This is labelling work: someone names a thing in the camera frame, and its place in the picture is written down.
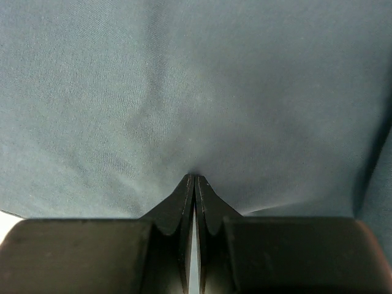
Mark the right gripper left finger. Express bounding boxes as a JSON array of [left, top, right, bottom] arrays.
[[1, 175, 194, 293]]

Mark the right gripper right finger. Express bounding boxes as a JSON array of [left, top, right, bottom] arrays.
[[194, 176, 391, 293]]

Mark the dark blue-grey t shirt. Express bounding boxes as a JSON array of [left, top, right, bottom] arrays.
[[1, 1, 391, 249]]

